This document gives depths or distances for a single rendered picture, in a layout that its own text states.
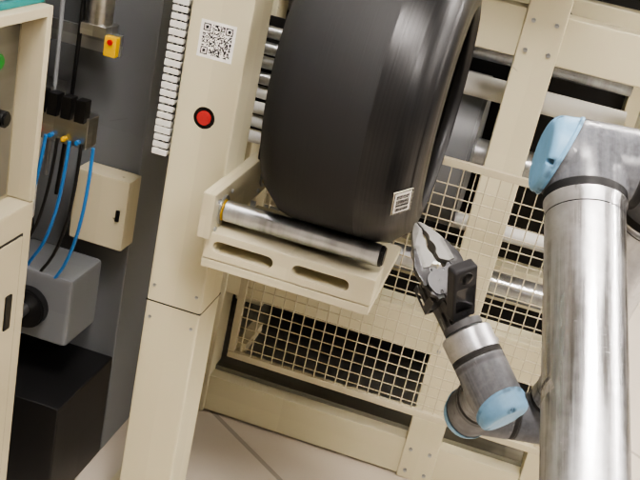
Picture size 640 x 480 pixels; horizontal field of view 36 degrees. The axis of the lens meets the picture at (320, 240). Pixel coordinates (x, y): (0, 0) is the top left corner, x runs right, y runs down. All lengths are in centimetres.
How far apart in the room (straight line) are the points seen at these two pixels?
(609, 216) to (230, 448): 173
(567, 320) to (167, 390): 123
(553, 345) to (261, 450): 169
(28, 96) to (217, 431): 138
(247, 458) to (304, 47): 143
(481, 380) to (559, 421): 44
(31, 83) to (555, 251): 99
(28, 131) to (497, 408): 97
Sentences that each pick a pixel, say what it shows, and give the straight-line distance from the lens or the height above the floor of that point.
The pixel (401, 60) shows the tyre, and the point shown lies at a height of 131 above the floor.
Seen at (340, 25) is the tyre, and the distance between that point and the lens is 174.
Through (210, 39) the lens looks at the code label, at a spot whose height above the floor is 122.
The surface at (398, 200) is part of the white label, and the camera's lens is 179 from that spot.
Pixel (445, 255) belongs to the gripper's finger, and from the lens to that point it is 175.
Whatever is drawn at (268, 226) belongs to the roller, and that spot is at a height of 90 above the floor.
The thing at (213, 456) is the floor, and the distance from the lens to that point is 282.
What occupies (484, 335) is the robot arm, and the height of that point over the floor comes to 92.
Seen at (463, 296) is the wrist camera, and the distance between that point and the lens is 168.
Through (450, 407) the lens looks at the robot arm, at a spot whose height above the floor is 75.
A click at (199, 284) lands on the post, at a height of 69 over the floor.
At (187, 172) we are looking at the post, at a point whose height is 93.
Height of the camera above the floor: 164
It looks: 22 degrees down
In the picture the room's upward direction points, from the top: 13 degrees clockwise
